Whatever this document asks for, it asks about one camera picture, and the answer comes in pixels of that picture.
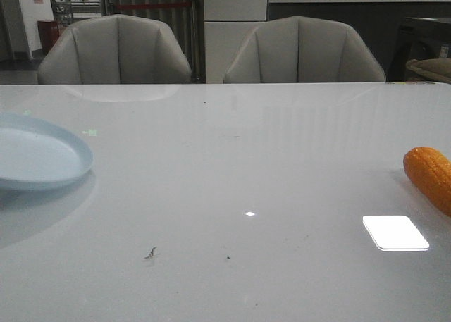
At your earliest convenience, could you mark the tan cushion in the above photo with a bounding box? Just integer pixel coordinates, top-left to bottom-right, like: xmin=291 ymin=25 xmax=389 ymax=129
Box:
xmin=405 ymin=58 xmax=450 ymax=84

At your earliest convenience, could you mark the right beige upholstered chair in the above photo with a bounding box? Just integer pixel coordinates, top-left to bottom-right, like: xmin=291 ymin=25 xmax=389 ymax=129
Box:
xmin=223 ymin=16 xmax=385 ymax=84

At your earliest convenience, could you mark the left beige upholstered chair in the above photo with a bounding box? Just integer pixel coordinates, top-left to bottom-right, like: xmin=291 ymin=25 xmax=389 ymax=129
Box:
xmin=37 ymin=14 xmax=192 ymax=85

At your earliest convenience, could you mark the grey counter with white top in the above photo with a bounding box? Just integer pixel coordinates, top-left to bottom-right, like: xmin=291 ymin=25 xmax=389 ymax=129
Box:
xmin=267 ymin=0 xmax=450 ymax=81

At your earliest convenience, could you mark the light blue round plate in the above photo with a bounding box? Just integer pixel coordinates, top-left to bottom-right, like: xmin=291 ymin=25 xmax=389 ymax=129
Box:
xmin=1 ymin=113 xmax=94 ymax=190

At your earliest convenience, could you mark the white cabinet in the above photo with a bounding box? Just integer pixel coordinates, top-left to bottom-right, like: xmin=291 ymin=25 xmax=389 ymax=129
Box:
xmin=204 ymin=0 xmax=267 ymax=84

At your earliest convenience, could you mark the red bin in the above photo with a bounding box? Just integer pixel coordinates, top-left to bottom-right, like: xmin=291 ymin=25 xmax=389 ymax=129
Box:
xmin=37 ymin=20 xmax=60 ymax=54

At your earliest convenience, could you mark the red barrier belt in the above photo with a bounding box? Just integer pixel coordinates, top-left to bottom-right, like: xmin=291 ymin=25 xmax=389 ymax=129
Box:
xmin=113 ymin=1 xmax=193 ymax=11

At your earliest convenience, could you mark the beige upholstered chair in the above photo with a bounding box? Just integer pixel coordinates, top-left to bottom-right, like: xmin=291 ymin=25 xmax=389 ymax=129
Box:
xmin=223 ymin=16 xmax=385 ymax=84
xmin=37 ymin=14 xmax=192 ymax=85

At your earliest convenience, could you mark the orange corn cob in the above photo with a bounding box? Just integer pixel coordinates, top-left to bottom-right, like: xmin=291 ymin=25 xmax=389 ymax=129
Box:
xmin=403 ymin=147 xmax=450 ymax=216

